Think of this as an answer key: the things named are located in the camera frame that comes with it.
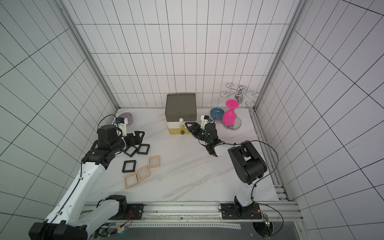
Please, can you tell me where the purple ceramic bowl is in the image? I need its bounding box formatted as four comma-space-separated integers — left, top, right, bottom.
119, 112, 134, 126

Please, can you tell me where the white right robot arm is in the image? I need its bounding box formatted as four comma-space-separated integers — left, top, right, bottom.
185, 122, 268, 214

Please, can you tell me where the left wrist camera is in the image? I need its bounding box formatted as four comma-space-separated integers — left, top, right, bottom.
114, 117, 128, 137

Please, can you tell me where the chrome glass rack stand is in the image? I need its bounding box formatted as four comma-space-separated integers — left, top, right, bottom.
220, 83, 260, 131

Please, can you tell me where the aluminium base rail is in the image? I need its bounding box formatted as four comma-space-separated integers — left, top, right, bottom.
61, 200, 304, 230

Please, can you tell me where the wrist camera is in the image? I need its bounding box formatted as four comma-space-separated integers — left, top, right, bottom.
201, 115, 212, 130
114, 117, 128, 137

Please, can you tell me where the black brooch box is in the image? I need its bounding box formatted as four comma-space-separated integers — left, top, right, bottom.
123, 146, 138, 158
122, 160, 137, 173
137, 144, 151, 155

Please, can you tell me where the pink plastic goblet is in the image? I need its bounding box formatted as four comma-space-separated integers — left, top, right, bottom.
222, 100, 239, 126

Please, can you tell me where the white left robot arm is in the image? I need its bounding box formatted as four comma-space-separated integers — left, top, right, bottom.
29, 125, 145, 240

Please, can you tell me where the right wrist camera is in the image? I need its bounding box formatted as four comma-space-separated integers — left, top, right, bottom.
201, 115, 212, 130

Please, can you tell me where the blue ceramic bowl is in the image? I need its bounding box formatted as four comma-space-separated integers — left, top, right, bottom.
210, 108, 225, 120

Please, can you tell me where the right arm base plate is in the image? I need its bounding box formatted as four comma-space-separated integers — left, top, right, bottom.
218, 203, 263, 220

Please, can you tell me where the beige brooch box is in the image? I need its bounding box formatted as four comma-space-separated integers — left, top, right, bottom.
136, 165, 151, 182
124, 173, 139, 189
148, 156, 161, 169

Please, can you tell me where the olive three-drawer cabinet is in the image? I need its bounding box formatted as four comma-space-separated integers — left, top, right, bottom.
165, 93, 197, 135

